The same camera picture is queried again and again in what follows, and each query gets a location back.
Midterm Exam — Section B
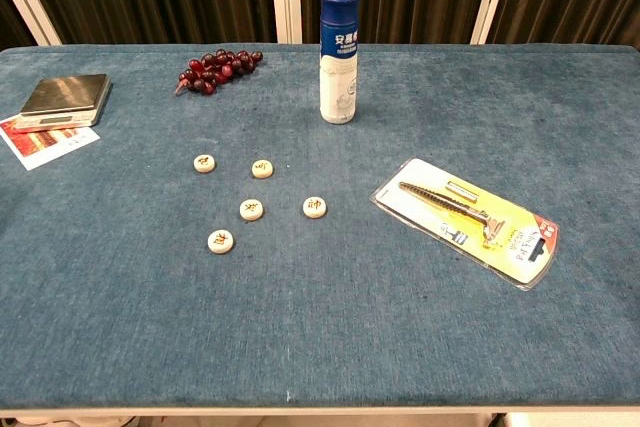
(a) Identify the blue tablecloth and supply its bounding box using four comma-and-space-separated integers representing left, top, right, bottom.
0, 43, 640, 411

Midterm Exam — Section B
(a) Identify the white card with red photo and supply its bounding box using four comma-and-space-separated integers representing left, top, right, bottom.
0, 114, 101, 172

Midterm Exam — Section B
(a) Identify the red grape bunch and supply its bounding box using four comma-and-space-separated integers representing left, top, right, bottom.
173, 48, 265, 97

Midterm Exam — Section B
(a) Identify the silver kitchen scale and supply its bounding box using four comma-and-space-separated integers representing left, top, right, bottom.
12, 73, 113, 131

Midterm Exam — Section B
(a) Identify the white bottle with blue cap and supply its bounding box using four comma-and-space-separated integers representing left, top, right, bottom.
318, 0, 362, 125

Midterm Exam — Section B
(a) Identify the yellow razor blister pack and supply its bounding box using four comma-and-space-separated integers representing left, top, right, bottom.
369, 156, 561, 292

